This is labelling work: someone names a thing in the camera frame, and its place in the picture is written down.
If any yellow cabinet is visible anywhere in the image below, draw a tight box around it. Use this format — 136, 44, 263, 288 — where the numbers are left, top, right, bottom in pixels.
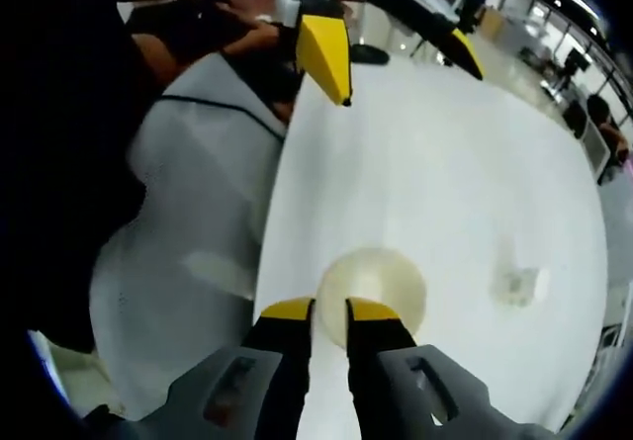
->
482, 7, 510, 36

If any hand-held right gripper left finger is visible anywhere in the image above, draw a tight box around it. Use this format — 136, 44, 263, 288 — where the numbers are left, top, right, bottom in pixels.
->
165, 296, 317, 440

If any black cable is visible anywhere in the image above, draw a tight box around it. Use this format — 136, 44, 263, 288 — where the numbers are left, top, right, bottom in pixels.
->
160, 93, 287, 139

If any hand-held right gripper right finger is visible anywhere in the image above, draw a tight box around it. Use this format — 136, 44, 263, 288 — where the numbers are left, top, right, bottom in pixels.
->
344, 297, 555, 440

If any white table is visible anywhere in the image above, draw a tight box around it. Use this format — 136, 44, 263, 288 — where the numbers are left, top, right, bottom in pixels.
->
254, 51, 609, 440

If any person's dark top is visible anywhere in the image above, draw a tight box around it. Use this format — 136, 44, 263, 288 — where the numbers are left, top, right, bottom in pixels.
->
14, 0, 164, 352

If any person's left hand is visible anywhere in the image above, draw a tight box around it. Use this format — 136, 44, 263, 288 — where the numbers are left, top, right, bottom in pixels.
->
229, 0, 288, 19

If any black tripod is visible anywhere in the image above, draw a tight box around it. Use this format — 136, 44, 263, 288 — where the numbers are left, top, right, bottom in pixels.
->
444, 0, 484, 41

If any black office chair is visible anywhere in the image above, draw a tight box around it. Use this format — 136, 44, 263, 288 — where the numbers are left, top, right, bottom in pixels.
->
563, 101, 590, 137

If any black oval device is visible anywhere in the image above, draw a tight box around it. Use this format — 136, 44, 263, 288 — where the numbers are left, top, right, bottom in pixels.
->
348, 46, 390, 65

